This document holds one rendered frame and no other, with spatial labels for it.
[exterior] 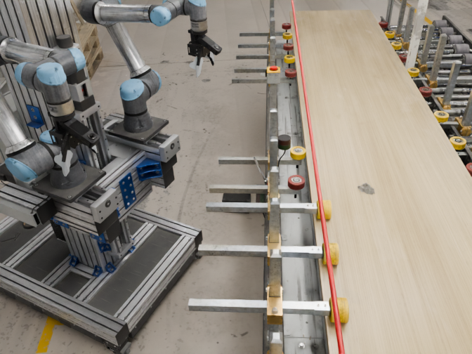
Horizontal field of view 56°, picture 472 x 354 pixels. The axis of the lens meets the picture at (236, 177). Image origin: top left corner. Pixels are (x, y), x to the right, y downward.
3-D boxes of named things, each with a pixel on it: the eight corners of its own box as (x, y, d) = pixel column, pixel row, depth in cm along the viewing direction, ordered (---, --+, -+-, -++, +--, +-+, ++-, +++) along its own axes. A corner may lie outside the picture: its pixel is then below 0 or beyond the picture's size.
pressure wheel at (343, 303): (331, 302, 141) (328, 293, 149) (331, 326, 141) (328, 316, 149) (350, 303, 140) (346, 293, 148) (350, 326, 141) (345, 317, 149)
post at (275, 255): (268, 345, 163) (270, 255, 135) (268, 336, 166) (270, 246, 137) (278, 345, 163) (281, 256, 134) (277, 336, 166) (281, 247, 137)
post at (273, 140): (268, 218, 226) (270, 139, 198) (268, 214, 229) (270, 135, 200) (275, 219, 226) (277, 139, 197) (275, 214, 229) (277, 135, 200)
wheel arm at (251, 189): (209, 194, 214) (208, 187, 211) (210, 190, 217) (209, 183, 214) (300, 195, 211) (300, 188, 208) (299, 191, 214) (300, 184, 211)
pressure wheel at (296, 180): (287, 202, 211) (288, 183, 204) (286, 192, 217) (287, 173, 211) (304, 203, 210) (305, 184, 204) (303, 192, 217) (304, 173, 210)
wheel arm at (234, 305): (189, 312, 148) (187, 305, 145) (190, 303, 150) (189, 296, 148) (340, 316, 144) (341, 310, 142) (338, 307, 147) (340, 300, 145)
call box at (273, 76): (266, 85, 235) (267, 71, 231) (266, 79, 241) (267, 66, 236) (279, 85, 235) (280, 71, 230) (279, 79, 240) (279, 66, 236)
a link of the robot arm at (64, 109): (76, 97, 138) (57, 108, 132) (80, 109, 141) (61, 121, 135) (59, 93, 141) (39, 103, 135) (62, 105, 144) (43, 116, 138)
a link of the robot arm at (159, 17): (64, 2, 193) (163, 3, 177) (79, -4, 201) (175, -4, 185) (72, 29, 200) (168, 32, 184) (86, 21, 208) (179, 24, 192)
